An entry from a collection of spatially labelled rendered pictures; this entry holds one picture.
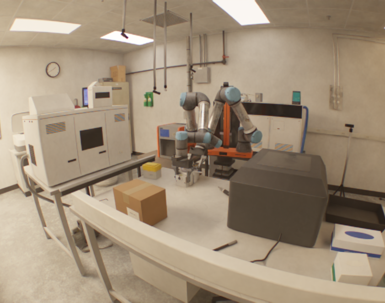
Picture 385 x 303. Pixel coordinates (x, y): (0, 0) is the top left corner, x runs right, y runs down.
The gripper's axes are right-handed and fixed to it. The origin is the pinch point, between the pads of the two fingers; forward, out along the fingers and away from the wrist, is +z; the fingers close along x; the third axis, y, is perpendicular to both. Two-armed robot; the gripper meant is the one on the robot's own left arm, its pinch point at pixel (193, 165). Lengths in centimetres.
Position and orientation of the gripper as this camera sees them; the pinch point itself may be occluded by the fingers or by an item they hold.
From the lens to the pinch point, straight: 153.3
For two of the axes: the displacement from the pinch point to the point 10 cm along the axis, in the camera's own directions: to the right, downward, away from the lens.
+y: -4.1, -4.6, -7.9
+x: 8.5, 1.2, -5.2
